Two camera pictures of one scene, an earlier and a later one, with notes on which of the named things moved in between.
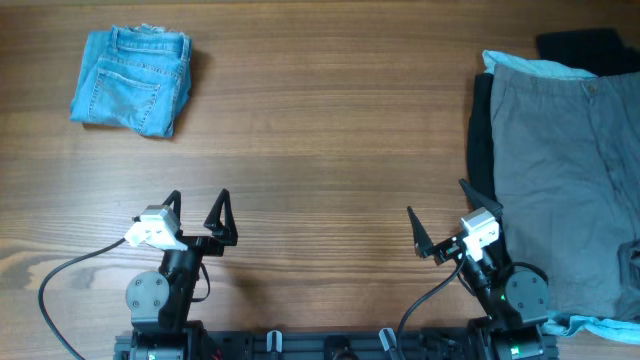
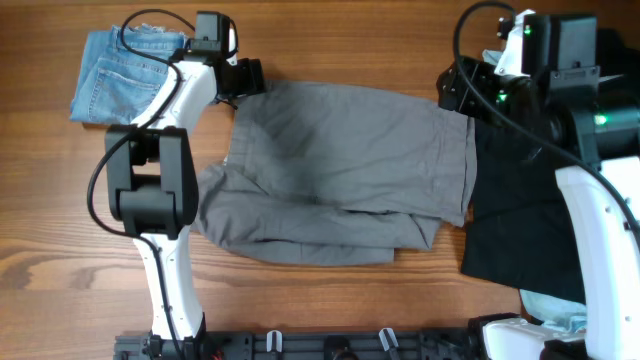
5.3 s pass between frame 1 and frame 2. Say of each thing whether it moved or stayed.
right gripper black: moved
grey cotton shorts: moved
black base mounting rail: stayed
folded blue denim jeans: stayed
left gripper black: moved
